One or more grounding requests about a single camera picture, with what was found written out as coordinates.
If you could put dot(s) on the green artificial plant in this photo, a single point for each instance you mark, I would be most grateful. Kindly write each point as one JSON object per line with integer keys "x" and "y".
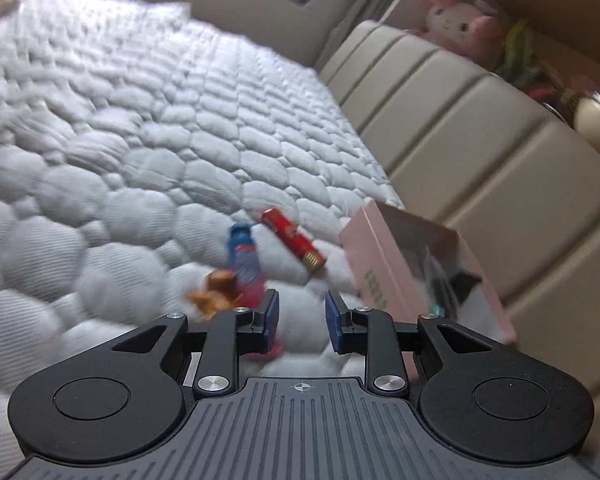
{"x": 518, "y": 63}

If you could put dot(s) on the black object in box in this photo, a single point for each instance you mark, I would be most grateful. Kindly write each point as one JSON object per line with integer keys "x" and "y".
{"x": 460, "y": 286}

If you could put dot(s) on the red cylindrical tube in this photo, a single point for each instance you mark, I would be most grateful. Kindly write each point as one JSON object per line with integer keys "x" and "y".
{"x": 296, "y": 242}

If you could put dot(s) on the teal plastic handle tool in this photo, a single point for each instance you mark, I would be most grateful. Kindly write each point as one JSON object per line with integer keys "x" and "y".
{"x": 437, "y": 309}

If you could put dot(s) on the black tool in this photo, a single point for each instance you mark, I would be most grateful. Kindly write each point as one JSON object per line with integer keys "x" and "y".
{"x": 434, "y": 281}

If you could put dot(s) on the grey blue pink packet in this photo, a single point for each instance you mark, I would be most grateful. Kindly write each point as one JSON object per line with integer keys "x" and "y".
{"x": 244, "y": 262}

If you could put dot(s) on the beige padded headboard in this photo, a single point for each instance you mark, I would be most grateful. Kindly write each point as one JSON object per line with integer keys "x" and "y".
{"x": 463, "y": 148}

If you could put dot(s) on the pink cardboard box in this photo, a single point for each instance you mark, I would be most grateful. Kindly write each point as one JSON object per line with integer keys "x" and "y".
{"x": 380, "y": 243}

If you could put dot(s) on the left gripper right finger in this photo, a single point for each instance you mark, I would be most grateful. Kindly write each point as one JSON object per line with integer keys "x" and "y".
{"x": 481, "y": 398}

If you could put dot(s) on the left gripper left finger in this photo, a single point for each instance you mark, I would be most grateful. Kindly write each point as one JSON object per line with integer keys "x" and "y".
{"x": 128, "y": 395}

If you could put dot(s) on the brown wooden figurine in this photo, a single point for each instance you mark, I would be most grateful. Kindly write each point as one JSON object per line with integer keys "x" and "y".
{"x": 220, "y": 293}

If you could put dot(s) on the pink plush toy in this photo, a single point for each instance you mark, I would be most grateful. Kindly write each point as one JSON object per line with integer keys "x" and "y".
{"x": 470, "y": 30}

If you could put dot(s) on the white quilted mattress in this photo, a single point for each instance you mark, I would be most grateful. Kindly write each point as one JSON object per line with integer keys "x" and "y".
{"x": 132, "y": 138}

